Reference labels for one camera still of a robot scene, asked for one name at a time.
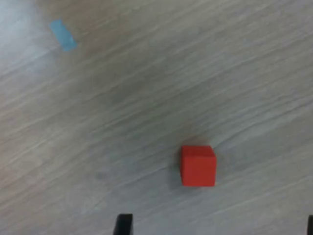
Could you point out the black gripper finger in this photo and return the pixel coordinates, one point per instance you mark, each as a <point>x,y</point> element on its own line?
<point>310,226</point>
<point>124,225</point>

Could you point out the blue tape piece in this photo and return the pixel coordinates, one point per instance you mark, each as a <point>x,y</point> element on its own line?
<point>63,35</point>

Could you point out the red cube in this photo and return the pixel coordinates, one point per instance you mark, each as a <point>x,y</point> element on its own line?
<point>198,169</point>

